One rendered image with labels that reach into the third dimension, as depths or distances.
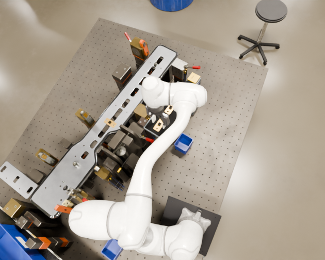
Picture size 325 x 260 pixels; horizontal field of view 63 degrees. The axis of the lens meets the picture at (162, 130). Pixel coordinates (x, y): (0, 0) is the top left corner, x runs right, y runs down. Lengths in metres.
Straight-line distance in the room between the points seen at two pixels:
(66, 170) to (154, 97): 0.85
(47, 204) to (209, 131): 1.20
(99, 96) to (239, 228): 1.68
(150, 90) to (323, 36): 2.90
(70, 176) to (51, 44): 2.32
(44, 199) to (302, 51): 3.02
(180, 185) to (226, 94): 0.81
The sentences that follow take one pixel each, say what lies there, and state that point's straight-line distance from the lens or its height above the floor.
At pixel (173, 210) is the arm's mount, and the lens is 1.68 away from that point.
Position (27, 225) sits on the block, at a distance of 1.76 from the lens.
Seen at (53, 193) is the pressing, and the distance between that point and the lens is 1.77.
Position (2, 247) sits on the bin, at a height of 1.03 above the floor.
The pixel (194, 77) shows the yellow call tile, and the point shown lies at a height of 1.16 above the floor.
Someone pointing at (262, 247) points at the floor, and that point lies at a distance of 2.67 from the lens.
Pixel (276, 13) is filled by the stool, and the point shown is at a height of 0.58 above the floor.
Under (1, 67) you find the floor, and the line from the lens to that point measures 3.87.
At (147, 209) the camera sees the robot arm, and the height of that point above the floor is 1.60.
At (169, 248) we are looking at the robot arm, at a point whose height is 1.06.
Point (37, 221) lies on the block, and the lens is 1.79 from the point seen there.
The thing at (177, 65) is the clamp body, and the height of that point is 1.06.
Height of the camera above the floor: 2.58
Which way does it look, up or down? 68 degrees down
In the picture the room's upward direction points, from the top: 11 degrees counter-clockwise
